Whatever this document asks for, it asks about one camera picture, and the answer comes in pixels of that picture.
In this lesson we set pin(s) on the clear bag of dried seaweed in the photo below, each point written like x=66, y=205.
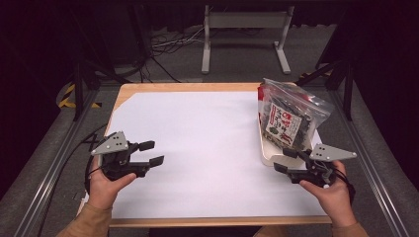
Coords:
x=290, y=118

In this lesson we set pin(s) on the aluminium floor rail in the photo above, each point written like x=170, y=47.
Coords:
x=369, y=138
x=49, y=174

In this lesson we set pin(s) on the cream divided plastic container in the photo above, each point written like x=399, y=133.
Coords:
x=273, y=156

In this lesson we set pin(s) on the person's right hand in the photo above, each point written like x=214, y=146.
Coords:
x=334, y=197

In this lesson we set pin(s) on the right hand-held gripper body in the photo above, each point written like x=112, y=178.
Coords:
x=321, y=164

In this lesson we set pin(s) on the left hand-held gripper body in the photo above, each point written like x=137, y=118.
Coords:
x=113, y=154

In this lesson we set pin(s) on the black metal stand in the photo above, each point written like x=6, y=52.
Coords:
x=79, y=89
x=346, y=82

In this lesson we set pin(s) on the white paper sheet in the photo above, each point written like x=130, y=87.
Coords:
x=204, y=131

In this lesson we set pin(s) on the person's left hand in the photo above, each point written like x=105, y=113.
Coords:
x=105, y=189

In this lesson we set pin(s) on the white metal desk frame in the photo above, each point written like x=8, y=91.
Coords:
x=245, y=19

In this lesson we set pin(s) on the yellow black hazard tape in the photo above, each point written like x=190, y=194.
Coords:
x=67, y=95

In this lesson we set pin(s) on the person's tan trouser leg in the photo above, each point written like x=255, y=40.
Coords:
x=270, y=232

